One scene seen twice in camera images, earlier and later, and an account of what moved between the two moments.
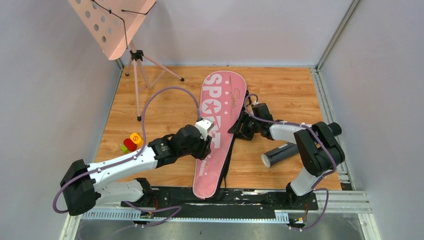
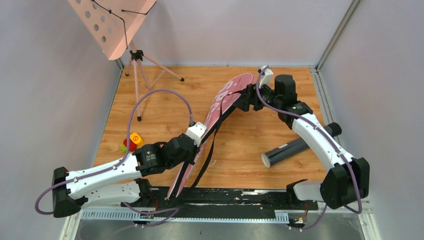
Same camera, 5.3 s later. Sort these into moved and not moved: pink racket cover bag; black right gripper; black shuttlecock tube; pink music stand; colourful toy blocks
Moved: pink racket cover bag; black right gripper
Not moved: black shuttlecock tube; pink music stand; colourful toy blocks
